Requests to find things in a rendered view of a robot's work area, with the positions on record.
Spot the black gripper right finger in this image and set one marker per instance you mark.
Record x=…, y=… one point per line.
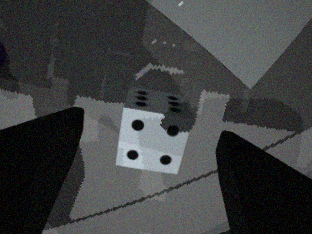
x=261, y=194

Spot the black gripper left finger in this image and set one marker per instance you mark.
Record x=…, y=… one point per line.
x=35, y=157

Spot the white die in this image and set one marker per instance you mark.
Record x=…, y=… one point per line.
x=153, y=131

